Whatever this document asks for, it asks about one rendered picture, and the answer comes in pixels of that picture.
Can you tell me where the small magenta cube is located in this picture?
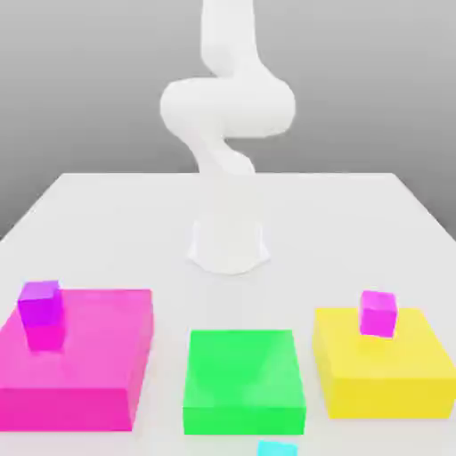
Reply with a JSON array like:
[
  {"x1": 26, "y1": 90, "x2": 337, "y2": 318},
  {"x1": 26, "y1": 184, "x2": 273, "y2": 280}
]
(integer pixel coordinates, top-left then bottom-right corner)
[{"x1": 358, "y1": 289, "x2": 398, "y2": 338}]

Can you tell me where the small purple cube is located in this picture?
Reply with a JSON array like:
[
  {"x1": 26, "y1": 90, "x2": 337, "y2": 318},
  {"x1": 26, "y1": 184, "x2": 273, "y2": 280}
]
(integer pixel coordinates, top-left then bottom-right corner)
[{"x1": 17, "y1": 280, "x2": 65, "y2": 353}]

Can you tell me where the small cyan cube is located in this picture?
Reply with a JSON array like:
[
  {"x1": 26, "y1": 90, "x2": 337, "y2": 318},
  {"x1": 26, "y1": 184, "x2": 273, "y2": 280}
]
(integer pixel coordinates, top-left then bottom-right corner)
[{"x1": 256, "y1": 440, "x2": 299, "y2": 456}]

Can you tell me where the large green box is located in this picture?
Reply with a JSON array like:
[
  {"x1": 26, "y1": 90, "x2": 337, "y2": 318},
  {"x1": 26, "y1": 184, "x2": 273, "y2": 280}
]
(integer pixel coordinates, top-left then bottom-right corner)
[{"x1": 182, "y1": 329, "x2": 307, "y2": 436}]

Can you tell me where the large pink box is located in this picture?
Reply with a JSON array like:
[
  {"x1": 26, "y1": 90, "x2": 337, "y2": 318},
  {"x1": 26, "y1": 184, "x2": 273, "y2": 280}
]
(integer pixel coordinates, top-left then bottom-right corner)
[{"x1": 0, "y1": 288, "x2": 155, "y2": 433}]

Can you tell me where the large yellow box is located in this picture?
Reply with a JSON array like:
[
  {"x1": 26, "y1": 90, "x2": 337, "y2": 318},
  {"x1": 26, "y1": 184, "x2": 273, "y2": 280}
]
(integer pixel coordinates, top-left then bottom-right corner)
[{"x1": 312, "y1": 306, "x2": 456, "y2": 420}]

